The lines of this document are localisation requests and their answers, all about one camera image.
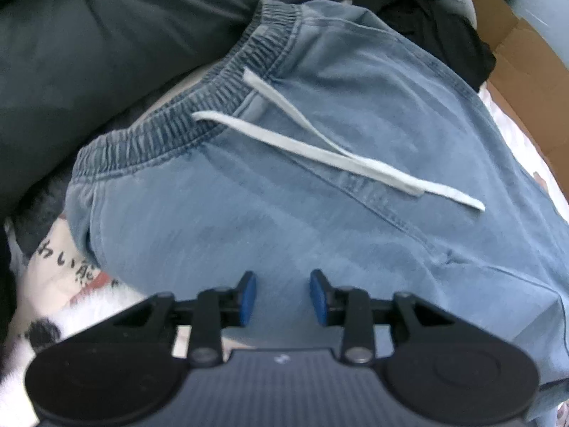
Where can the folded cardboard sheet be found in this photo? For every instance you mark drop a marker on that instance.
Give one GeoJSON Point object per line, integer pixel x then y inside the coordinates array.
{"type": "Point", "coordinates": [529, 62]}

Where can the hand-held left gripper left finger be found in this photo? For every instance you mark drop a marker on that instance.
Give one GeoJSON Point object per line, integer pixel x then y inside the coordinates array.
{"type": "Point", "coordinates": [248, 296]}

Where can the bear printed bedsheet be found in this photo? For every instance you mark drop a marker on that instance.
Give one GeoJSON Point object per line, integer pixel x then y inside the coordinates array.
{"type": "Point", "coordinates": [58, 249]}

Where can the light blue jeans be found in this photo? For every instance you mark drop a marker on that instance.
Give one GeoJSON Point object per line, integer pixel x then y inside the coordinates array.
{"type": "Point", "coordinates": [311, 142]}

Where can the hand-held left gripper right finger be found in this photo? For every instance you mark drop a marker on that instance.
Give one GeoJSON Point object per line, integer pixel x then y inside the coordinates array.
{"type": "Point", "coordinates": [318, 296]}

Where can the black garment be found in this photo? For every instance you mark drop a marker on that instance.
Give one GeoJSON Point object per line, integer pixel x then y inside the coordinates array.
{"type": "Point", "coordinates": [444, 40]}

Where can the white fluffy plush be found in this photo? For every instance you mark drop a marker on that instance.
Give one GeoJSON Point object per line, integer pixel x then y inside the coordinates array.
{"type": "Point", "coordinates": [13, 378]}

